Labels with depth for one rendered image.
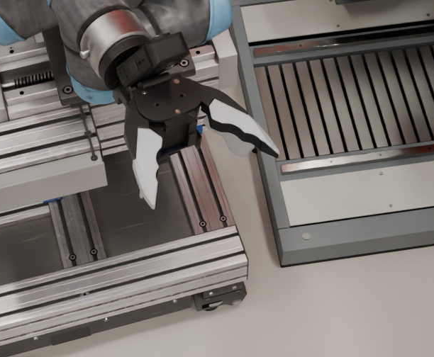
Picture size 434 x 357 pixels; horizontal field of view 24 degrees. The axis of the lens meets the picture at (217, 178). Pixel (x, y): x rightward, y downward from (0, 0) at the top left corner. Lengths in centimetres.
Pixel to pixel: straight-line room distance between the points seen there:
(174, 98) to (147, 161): 9
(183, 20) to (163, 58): 27
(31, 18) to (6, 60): 27
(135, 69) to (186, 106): 7
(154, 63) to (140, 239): 119
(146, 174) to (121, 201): 121
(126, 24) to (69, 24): 7
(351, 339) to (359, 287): 13
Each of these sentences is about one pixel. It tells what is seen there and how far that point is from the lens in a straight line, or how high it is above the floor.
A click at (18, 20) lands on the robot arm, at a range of 152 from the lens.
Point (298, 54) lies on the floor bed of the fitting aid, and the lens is 267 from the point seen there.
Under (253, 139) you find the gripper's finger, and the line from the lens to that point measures 109.
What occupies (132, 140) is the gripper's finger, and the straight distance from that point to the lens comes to 107.
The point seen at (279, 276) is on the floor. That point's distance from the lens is 239.
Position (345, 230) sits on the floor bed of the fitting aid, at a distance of 237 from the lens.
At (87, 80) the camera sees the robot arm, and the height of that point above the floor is 112.
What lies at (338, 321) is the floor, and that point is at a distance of 235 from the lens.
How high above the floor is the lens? 213
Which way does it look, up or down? 58 degrees down
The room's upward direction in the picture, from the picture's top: straight up
